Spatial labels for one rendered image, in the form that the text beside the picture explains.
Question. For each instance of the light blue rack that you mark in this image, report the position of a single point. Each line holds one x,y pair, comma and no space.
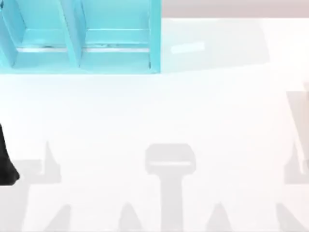
116,36

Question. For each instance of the beige book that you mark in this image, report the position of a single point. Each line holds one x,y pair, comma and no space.
301,130

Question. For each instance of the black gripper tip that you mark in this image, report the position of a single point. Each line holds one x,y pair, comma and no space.
6,166

